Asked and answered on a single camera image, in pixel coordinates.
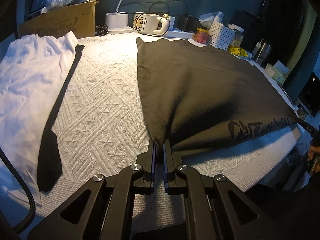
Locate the glass jar with white lid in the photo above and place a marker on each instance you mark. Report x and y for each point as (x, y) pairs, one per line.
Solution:
(238, 38)

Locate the white tissue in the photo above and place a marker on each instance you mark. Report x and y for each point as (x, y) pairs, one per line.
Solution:
(206, 18)

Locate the black charger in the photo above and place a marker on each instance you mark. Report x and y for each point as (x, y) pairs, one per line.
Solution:
(192, 22)

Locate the white desk lamp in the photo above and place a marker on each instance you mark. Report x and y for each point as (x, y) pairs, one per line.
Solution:
(116, 21)

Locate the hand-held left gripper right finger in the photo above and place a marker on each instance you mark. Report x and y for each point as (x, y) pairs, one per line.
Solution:
(167, 170)

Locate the white grey spray bottle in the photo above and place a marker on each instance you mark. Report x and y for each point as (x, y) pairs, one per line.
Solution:
(219, 17)

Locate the white textured table cover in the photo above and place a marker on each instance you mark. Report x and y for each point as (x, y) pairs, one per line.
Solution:
(105, 92)

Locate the white perforated basket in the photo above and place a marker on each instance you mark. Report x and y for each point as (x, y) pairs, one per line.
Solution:
(221, 36)

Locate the white shirt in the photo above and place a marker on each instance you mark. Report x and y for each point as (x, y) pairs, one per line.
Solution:
(25, 80)

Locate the yellow snack packet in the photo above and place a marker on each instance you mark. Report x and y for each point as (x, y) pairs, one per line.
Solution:
(237, 51)

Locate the red can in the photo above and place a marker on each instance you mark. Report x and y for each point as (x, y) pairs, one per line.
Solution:
(201, 36)

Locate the steel tumbler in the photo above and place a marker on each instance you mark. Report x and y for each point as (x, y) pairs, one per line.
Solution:
(263, 52)

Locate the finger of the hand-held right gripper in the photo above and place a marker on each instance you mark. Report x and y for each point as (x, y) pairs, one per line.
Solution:
(306, 126)

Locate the white printed mug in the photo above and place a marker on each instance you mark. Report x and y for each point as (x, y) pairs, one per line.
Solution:
(150, 23)

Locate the person's right hand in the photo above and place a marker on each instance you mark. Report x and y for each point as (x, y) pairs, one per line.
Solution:
(314, 151)

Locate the green tissue pack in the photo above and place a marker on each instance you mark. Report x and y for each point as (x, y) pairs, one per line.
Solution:
(275, 72)

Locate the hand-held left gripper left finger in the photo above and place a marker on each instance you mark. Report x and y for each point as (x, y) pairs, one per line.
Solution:
(153, 170)

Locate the black necktie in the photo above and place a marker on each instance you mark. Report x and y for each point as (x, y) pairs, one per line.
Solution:
(50, 160)

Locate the cardboard box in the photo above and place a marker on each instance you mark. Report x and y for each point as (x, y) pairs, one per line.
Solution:
(62, 20)

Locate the brown t-shirt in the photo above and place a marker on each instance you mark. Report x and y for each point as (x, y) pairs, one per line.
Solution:
(200, 80)

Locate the white power strip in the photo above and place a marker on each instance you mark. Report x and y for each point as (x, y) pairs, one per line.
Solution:
(180, 33)

